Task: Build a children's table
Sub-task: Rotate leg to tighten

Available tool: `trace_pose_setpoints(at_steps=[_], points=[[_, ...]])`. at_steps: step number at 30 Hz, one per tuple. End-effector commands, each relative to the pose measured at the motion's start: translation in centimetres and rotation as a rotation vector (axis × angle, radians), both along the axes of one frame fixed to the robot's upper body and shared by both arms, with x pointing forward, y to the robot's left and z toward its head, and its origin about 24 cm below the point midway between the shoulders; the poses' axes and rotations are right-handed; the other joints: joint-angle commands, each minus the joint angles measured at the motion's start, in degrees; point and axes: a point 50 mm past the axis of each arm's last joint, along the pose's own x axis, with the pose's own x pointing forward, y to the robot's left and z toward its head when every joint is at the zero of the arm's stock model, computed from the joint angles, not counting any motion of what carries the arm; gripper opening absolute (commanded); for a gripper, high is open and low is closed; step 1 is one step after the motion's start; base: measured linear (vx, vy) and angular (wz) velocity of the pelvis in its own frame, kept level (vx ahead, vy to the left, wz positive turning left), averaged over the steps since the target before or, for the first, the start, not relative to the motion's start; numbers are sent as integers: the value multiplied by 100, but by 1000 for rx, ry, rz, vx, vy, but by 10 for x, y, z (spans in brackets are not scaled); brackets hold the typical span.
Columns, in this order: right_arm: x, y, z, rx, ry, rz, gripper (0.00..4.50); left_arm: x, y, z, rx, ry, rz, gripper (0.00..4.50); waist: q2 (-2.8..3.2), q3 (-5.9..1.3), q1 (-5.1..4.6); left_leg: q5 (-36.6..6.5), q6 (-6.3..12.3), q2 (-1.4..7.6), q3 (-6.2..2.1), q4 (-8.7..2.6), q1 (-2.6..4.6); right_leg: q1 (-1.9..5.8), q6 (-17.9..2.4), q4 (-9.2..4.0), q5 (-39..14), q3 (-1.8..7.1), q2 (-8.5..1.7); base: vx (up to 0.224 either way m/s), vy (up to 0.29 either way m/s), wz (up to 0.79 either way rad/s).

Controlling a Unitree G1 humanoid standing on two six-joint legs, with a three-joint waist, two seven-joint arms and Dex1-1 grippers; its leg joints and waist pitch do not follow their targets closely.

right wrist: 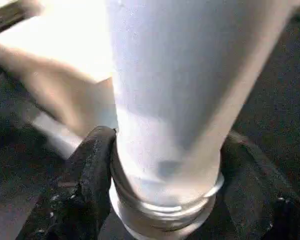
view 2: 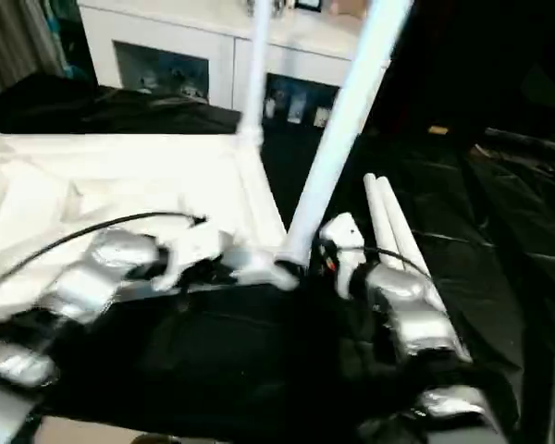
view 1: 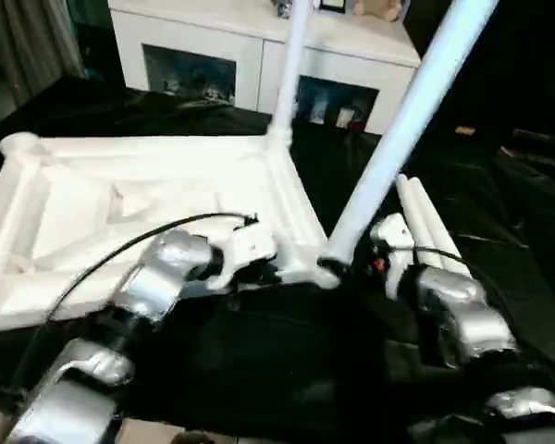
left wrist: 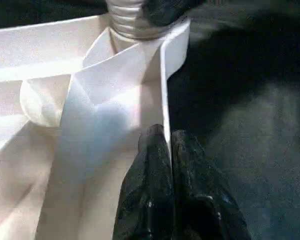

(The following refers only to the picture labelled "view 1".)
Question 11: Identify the brown rounded object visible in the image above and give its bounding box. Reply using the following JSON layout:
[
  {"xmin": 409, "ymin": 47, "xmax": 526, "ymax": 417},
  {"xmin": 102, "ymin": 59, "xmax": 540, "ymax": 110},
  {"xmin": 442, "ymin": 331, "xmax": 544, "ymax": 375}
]
[{"xmin": 173, "ymin": 428, "xmax": 214, "ymax": 444}]

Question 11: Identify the beige curtain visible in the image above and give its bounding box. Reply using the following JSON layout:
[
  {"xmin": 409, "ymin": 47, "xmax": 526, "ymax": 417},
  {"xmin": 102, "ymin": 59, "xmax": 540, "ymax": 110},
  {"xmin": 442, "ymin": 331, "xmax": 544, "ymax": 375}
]
[{"xmin": 0, "ymin": 0, "xmax": 87, "ymax": 126}]

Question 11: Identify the white sideboard cabinet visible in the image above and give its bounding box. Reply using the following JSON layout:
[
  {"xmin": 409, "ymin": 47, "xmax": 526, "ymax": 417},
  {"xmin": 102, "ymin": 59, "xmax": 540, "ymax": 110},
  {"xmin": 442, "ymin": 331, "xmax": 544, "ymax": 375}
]
[{"xmin": 109, "ymin": 0, "xmax": 421, "ymax": 135}]

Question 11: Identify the long black bar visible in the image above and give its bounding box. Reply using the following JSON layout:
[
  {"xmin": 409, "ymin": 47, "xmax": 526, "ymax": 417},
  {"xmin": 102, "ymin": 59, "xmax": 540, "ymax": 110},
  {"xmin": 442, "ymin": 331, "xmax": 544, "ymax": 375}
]
[{"xmin": 512, "ymin": 129, "xmax": 555, "ymax": 150}]

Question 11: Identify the white plastic table top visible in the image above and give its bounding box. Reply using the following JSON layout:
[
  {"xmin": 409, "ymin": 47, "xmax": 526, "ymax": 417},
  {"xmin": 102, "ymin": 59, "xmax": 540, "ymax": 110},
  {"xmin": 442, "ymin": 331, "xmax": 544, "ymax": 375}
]
[{"xmin": 0, "ymin": 130, "xmax": 341, "ymax": 337}]

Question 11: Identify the beige teddy bear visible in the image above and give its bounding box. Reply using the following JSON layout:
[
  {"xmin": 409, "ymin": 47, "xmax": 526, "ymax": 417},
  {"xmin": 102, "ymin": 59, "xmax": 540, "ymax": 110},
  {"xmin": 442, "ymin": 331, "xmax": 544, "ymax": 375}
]
[{"xmin": 353, "ymin": 0, "xmax": 406, "ymax": 22}]

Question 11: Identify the white plastic table leg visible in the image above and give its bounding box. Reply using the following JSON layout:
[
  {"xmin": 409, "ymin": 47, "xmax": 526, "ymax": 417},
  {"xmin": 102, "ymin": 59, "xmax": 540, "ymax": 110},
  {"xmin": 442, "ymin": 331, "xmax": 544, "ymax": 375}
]
[
  {"xmin": 395, "ymin": 174, "xmax": 445, "ymax": 269},
  {"xmin": 409, "ymin": 178, "xmax": 474, "ymax": 279},
  {"xmin": 321, "ymin": 0, "xmax": 500, "ymax": 267},
  {"xmin": 267, "ymin": 0, "xmax": 314, "ymax": 149}
]

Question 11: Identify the black shiny mat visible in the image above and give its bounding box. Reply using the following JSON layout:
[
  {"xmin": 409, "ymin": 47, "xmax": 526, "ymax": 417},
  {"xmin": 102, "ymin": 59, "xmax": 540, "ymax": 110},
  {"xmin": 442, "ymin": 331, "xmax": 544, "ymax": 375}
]
[{"xmin": 0, "ymin": 73, "xmax": 555, "ymax": 444}]

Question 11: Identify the white printed mug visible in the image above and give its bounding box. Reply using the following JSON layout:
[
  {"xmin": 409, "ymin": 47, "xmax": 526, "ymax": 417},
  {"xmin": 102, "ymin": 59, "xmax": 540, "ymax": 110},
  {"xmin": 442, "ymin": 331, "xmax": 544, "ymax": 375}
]
[{"xmin": 310, "ymin": 94, "xmax": 329, "ymax": 125}]

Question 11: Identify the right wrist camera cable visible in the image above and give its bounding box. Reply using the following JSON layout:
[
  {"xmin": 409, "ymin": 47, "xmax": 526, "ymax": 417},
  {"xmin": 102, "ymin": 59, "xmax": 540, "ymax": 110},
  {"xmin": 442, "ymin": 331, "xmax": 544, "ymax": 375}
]
[{"xmin": 388, "ymin": 246, "xmax": 496, "ymax": 297}]

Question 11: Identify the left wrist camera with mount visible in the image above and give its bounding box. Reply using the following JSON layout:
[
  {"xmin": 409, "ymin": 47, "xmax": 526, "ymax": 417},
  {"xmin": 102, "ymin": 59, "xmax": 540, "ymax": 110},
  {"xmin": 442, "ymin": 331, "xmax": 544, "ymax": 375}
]
[{"xmin": 207, "ymin": 221, "xmax": 279, "ymax": 292}]

